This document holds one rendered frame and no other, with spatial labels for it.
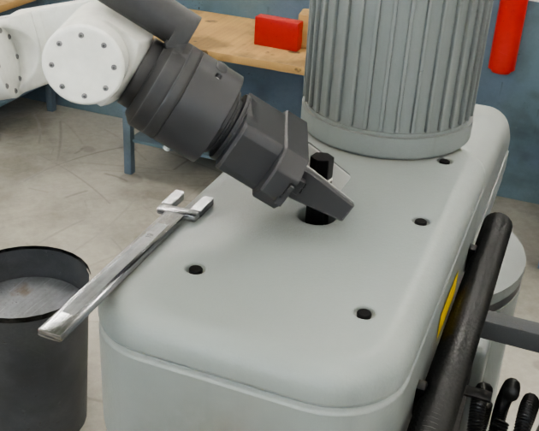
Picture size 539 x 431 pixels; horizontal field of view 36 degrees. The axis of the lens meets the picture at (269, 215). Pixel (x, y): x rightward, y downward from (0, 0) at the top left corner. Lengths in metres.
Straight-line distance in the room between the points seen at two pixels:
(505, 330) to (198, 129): 0.58
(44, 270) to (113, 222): 1.45
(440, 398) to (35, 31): 0.47
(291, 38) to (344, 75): 3.82
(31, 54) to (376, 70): 0.35
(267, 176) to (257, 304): 0.12
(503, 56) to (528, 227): 0.99
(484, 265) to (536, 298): 3.48
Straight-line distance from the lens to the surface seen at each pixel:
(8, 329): 2.92
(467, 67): 0.93
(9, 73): 0.76
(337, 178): 0.80
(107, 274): 0.68
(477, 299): 0.85
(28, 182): 5.21
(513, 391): 1.18
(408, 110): 0.90
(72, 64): 0.68
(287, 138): 0.72
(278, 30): 4.74
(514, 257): 1.45
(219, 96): 0.71
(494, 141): 1.41
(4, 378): 3.07
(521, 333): 1.14
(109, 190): 5.06
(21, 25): 0.77
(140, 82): 0.71
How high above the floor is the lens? 2.26
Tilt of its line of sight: 28 degrees down
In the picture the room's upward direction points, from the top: 3 degrees clockwise
